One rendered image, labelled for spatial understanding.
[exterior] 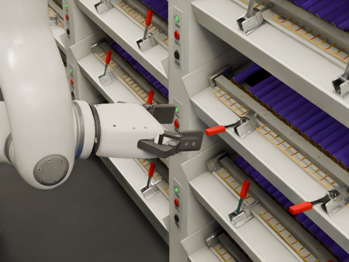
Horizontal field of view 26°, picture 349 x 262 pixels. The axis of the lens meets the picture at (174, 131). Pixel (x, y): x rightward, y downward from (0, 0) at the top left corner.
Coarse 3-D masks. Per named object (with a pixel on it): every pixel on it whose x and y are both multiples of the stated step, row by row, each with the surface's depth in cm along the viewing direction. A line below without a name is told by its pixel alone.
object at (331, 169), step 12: (216, 84) 150; (228, 84) 147; (240, 96) 142; (252, 108) 138; (264, 108) 137; (264, 120) 135; (276, 120) 134; (276, 132) 133; (288, 132) 130; (300, 144) 127; (312, 156) 124; (324, 156) 123; (324, 168) 121; (336, 168) 120; (336, 180) 120; (348, 180) 117; (348, 192) 117; (348, 204) 115
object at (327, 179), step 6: (228, 96) 147; (240, 108) 143; (258, 120) 138; (270, 132) 134; (276, 138) 133; (282, 144) 132; (288, 144) 131; (294, 150) 129; (300, 156) 127; (306, 162) 126; (312, 168) 125; (318, 168) 124; (318, 174) 123; (324, 174) 122; (330, 180) 121; (348, 198) 117
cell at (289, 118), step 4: (304, 104) 135; (308, 104) 135; (312, 104) 135; (300, 108) 135; (304, 108) 135; (308, 108) 135; (292, 112) 134; (296, 112) 134; (300, 112) 134; (304, 112) 134; (284, 116) 135; (288, 116) 134; (292, 116) 134; (296, 116) 134; (288, 120) 134; (292, 120) 134; (288, 124) 135
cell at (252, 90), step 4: (272, 76) 145; (264, 80) 144; (268, 80) 144; (272, 80) 144; (260, 84) 144; (264, 84) 144; (268, 84) 144; (252, 88) 144; (256, 88) 144; (260, 88) 144; (252, 92) 143; (256, 92) 144
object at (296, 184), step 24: (192, 72) 149; (216, 72) 150; (192, 96) 152; (216, 96) 149; (216, 120) 143; (240, 144) 136; (264, 144) 134; (264, 168) 131; (288, 168) 127; (288, 192) 126; (312, 192) 121; (312, 216) 121; (336, 216) 116; (336, 240) 117
